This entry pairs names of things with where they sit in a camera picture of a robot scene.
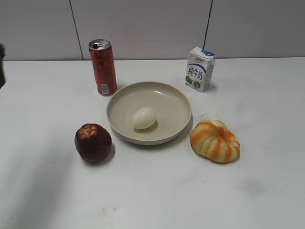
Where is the white egg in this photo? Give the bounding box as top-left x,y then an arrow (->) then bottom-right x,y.
132,107 -> 156,129

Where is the beige round plate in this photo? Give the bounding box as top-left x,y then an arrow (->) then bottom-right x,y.
107,82 -> 192,146

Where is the orange striped bread roll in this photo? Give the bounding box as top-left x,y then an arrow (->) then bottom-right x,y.
190,120 -> 240,163

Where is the dark red apple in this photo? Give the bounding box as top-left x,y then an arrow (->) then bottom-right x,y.
74,124 -> 112,163

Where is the white blue milk carton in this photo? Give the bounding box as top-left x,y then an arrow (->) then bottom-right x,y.
185,47 -> 215,93

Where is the red soda can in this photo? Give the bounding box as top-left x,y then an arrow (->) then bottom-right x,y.
89,39 -> 117,95

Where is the black object at left edge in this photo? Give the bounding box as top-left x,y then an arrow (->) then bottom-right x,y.
0,44 -> 6,88

